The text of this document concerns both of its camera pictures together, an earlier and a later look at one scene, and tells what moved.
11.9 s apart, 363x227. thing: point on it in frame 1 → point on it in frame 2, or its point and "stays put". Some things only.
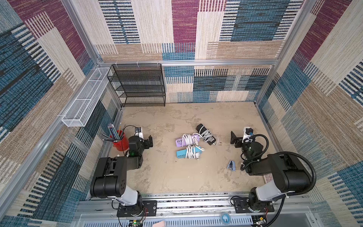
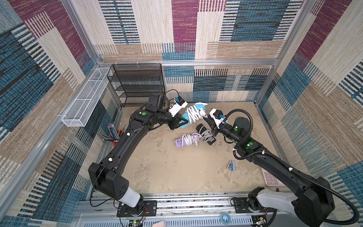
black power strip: x=206 y=134 stays put
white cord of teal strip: x=190 y=152 → x=196 y=111
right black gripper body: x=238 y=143 → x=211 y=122
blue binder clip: x=231 y=165 stays put
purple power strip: x=179 y=142 stays put
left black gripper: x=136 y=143 → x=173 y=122
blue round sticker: x=226 y=218 stays put
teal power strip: x=182 y=154 → x=185 y=117
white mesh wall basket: x=85 y=103 stays put
